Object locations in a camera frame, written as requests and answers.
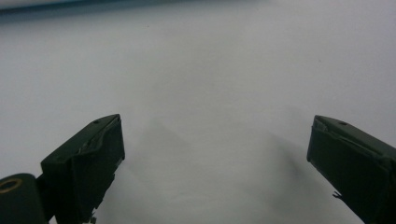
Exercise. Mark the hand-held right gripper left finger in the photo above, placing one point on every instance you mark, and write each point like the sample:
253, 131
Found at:
90, 161

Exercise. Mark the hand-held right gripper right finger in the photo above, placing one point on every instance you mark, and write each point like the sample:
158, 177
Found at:
351, 161

